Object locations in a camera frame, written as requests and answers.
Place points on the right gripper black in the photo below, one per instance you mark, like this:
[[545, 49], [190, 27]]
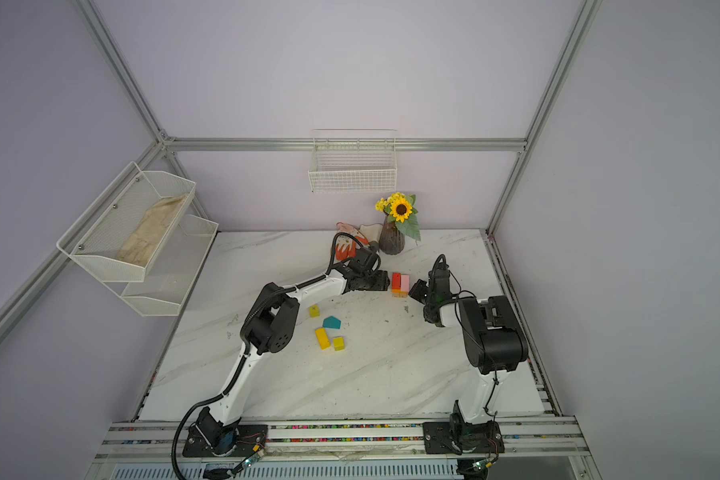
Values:
[[420, 286]]

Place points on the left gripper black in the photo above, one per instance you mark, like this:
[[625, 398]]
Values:
[[382, 281]]

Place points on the red block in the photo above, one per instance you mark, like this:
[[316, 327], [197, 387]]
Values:
[[396, 282]]

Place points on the yellow long block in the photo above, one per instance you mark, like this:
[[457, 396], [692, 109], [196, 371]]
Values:
[[322, 338]]

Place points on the pink block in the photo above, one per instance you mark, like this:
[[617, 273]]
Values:
[[404, 283]]

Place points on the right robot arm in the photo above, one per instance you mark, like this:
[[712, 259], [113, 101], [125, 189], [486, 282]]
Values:
[[495, 346]]

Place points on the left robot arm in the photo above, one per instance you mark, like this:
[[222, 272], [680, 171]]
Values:
[[211, 427]]

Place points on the teal block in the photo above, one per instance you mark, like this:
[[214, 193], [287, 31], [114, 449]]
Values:
[[331, 322]]

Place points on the orange white work glove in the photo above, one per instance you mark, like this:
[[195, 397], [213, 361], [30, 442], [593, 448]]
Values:
[[348, 242]]

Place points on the green white work glove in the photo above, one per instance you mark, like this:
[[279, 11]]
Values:
[[371, 232]]

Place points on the dark ribbed glass vase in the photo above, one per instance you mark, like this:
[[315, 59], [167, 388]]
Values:
[[391, 240]]

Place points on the yellow sunflower bouquet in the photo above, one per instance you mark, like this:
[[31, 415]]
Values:
[[400, 212]]

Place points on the beige cloth in shelf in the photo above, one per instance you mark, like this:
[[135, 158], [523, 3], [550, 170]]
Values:
[[141, 245]]

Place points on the white two-tier mesh shelf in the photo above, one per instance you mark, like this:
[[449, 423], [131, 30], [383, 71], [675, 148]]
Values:
[[162, 288]]

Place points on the white wire wall basket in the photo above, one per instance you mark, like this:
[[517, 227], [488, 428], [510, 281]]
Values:
[[353, 161]]

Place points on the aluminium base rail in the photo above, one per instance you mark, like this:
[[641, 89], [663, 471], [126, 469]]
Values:
[[546, 447]]

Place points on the aluminium cage frame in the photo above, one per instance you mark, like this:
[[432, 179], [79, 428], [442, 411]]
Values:
[[162, 145]]

